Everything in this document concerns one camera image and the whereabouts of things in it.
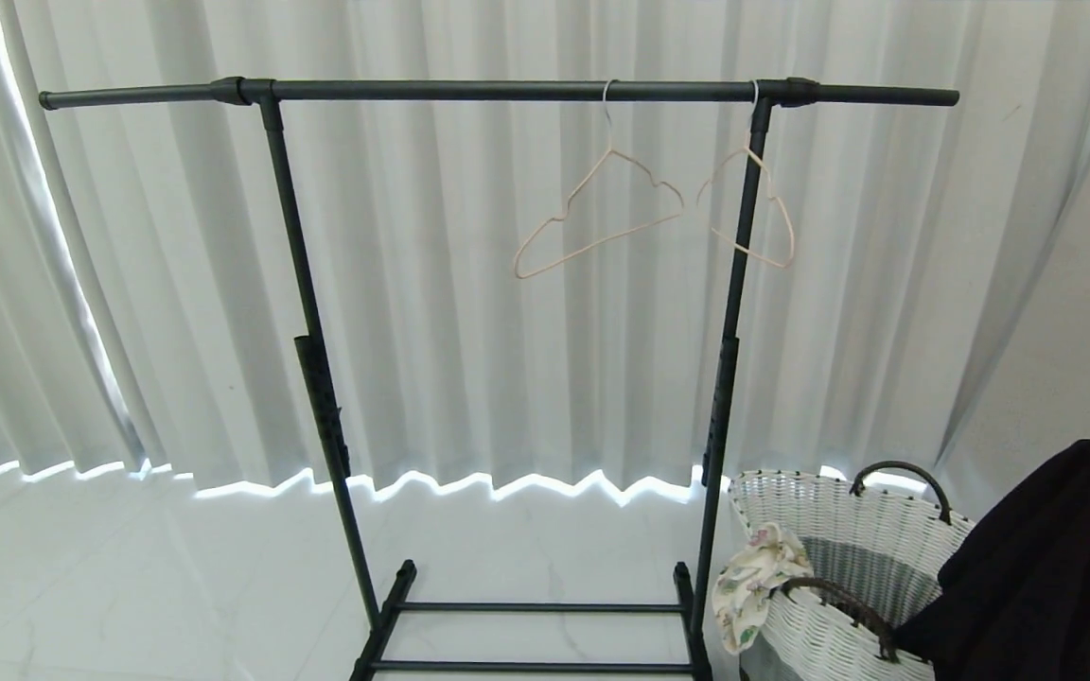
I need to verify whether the white curtain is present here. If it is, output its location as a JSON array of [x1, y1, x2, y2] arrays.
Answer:
[[0, 0, 1090, 502]]

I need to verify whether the pink clothes hanger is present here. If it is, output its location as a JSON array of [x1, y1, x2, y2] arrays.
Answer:
[[696, 80, 796, 271], [514, 80, 686, 280]]

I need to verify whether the black t-shirt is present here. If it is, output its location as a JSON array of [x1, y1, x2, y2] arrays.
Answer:
[[893, 437, 1090, 681]]

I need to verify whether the white laundry basket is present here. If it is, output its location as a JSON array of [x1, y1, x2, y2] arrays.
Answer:
[[728, 461, 981, 681]]

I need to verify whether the cream printed garment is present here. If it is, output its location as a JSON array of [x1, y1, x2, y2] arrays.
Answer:
[[711, 522, 816, 655]]

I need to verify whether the black clothes rack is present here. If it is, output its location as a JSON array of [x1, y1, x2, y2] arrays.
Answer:
[[39, 76, 960, 681]]

